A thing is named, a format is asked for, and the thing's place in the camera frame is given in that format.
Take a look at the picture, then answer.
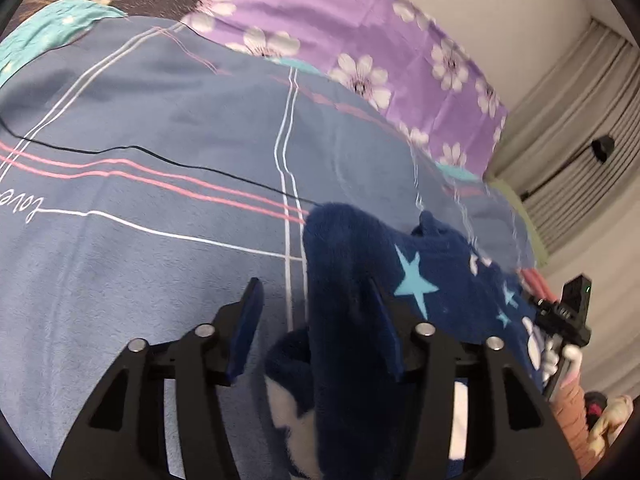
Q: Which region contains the navy fleece star-print garment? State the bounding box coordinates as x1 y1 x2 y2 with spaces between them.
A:
265 204 542 479

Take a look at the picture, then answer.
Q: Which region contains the folded pink clothes stack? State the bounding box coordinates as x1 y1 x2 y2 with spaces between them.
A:
518 268 559 304

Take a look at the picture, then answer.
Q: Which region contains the person's right hand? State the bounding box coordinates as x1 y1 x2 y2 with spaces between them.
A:
551 359 602 478

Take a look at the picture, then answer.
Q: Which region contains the green bed sheet edge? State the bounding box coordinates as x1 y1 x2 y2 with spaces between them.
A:
486 178 549 268

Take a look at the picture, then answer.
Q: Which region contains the beige plush toy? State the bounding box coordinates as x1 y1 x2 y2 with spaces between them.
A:
588 394 634 457

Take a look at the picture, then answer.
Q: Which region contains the grey pleated curtain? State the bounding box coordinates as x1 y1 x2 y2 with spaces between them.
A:
486 21 639 254

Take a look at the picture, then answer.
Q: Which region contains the blue striped bed cover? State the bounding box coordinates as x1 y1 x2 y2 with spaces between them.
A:
1 18 535 479

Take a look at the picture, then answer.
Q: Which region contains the purple floral pillow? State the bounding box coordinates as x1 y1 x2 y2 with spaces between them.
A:
182 0 508 176

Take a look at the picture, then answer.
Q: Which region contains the teal patterned cloth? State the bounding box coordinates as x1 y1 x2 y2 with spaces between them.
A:
0 0 127 84

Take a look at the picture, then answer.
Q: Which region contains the black wall-mounted sensor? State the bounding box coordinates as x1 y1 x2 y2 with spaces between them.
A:
590 134 615 164

